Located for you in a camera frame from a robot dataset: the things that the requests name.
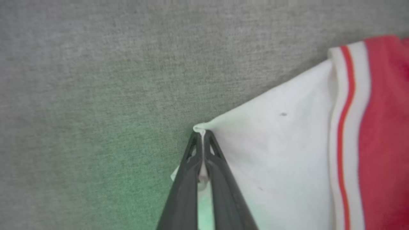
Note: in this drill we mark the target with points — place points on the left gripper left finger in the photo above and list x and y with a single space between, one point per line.
185 195

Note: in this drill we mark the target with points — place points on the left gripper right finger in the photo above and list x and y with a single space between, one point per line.
227 198

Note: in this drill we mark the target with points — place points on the red and white garment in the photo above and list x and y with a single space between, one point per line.
287 147

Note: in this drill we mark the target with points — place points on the grey fabric sofa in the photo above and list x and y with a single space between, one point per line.
96 95

